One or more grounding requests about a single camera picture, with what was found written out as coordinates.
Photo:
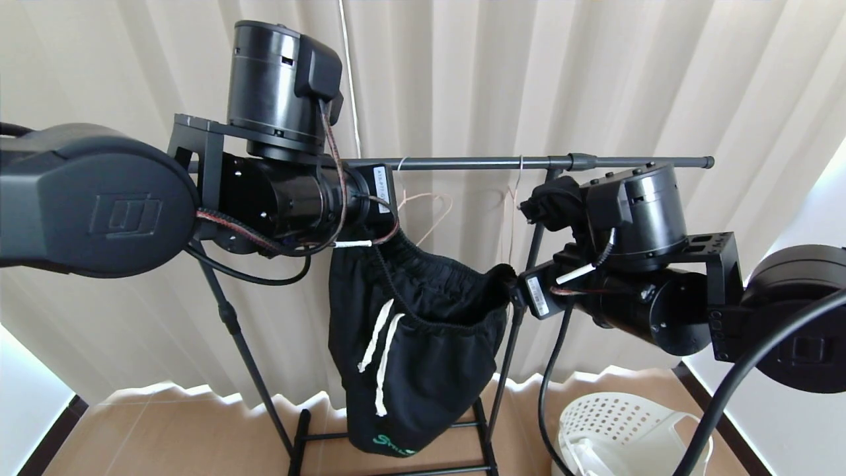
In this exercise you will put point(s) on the black shorts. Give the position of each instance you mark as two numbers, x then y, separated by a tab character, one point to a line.
429	357

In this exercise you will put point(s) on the pink clothes hanger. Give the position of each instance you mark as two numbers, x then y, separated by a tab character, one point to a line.
520	172
426	194

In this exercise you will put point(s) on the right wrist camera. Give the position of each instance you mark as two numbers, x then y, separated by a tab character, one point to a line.
555	205

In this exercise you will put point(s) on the white curtain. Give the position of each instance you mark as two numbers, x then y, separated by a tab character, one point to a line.
462	79

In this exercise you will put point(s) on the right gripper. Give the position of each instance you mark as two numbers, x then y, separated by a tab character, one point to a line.
634	311

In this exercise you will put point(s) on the white laundry basket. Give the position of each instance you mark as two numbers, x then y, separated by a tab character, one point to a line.
634	423

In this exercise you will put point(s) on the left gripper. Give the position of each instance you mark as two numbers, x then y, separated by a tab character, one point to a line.
297	205

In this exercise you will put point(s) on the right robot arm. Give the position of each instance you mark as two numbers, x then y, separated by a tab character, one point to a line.
648	211

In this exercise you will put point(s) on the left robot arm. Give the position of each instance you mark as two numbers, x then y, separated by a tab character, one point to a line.
99	198

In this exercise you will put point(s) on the black clothes rack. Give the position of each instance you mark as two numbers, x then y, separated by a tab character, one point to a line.
462	162

